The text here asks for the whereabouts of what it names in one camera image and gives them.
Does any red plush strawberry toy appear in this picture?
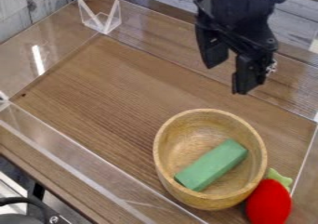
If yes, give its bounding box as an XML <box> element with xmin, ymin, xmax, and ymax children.
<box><xmin>246</xmin><ymin>168</ymin><xmax>293</xmax><ymax>224</ymax></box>

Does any clear acrylic tray wall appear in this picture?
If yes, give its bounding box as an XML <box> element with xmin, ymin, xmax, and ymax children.
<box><xmin>0</xmin><ymin>91</ymin><xmax>207</xmax><ymax>224</ymax></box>

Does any black cable on floor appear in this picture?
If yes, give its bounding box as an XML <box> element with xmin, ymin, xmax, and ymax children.
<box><xmin>0</xmin><ymin>196</ymin><xmax>51</xmax><ymax>224</ymax></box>

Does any green rectangular block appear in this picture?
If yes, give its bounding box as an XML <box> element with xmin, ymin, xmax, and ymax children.
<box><xmin>174</xmin><ymin>139</ymin><xmax>249</xmax><ymax>191</ymax></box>

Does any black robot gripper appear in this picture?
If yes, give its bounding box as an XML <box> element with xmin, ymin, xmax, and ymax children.
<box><xmin>193</xmin><ymin>0</ymin><xmax>278</xmax><ymax>95</ymax></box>

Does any brown wooden bowl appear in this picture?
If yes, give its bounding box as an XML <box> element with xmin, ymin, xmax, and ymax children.
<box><xmin>152</xmin><ymin>109</ymin><xmax>267</xmax><ymax>210</ymax></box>

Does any clear acrylic corner bracket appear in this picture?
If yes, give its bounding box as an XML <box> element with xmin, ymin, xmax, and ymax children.
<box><xmin>78</xmin><ymin>0</ymin><xmax>122</xmax><ymax>34</ymax></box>

